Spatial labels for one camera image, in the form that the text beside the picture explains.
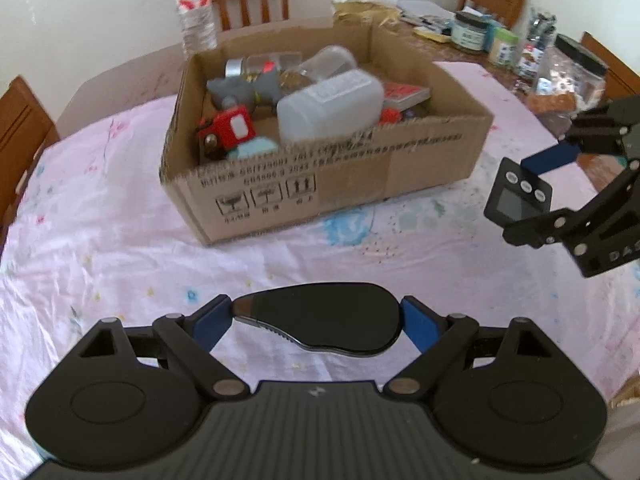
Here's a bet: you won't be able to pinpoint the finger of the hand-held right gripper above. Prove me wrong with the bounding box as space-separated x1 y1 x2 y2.
521 96 640 173
501 157 640 279

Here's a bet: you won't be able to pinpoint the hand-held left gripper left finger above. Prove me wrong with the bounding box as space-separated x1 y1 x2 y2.
77 294 246 398

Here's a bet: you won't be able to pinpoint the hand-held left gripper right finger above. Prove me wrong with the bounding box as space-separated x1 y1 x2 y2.
384 296 556 396

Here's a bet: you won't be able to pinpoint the small black screen device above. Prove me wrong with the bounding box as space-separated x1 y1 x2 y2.
484 157 553 233

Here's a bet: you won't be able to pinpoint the black oval case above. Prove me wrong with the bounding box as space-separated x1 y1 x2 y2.
232 282 403 358

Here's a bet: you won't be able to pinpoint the pink card case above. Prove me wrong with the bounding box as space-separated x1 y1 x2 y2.
382 81 432 111

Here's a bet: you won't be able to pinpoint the cardboard box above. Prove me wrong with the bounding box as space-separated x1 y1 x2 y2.
159 14 495 247

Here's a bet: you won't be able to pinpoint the light blue toy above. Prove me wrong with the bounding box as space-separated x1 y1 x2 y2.
227 136 278 161

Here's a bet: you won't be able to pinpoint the red toy car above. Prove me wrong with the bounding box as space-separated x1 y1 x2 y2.
195 105 258 153

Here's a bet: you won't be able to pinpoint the white plastic bottle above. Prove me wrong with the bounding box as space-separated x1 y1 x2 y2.
276 71 385 145

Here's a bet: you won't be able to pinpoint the grey toy animal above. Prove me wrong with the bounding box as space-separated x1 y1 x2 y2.
206 69 283 111

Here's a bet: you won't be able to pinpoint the large black lidded clear jar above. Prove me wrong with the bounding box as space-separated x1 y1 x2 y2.
537 34 608 111

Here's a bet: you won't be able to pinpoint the clear jar with pens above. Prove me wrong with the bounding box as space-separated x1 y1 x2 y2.
515 7 558 81

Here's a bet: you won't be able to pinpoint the pink floral tablecloth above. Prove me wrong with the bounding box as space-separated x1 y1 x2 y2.
0 62 640 461

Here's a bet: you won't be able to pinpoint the green lidded small jar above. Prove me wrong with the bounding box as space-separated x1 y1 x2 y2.
489 27 521 67

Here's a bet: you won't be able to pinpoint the dark lidded glass jar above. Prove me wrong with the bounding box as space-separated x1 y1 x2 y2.
451 10 493 52

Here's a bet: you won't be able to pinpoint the pile of papers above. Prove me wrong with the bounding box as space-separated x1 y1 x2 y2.
400 0 456 41

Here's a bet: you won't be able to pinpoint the clear empty plastic jar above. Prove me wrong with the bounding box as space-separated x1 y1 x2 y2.
295 45 358 86

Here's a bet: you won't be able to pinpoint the glass jar with gold flakes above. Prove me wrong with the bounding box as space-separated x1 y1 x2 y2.
225 52 281 81

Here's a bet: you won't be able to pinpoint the clear plastic water bottle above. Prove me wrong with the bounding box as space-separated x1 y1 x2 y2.
173 0 218 58

